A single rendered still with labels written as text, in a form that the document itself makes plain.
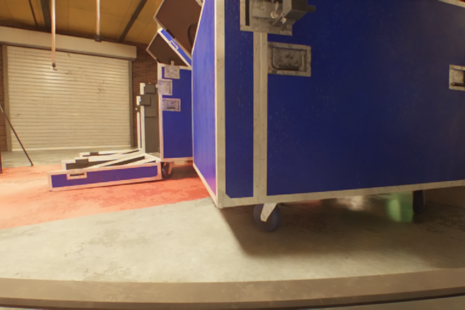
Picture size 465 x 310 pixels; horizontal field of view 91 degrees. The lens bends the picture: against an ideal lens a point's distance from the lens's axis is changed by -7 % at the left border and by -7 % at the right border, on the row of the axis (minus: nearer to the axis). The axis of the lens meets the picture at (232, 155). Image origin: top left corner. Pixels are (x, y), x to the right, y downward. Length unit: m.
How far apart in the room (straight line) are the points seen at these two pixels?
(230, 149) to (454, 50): 1.05
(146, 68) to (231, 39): 7.80
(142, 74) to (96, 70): 1.33
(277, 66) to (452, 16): 0.84
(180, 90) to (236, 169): 1.47
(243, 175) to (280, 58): 0.40
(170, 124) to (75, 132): 5.97
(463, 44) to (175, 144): 1.87
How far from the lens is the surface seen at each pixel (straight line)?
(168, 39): 3.46
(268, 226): 1.01
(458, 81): 1.43
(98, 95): 8.02
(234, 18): 0.84
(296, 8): 0.73
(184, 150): 2.14
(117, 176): 2.05
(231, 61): 0.79
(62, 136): 7.91
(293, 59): 0.89
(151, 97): 2.97
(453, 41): 1.40
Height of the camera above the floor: 0.39
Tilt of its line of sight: 5 degrees down
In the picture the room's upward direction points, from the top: straight up
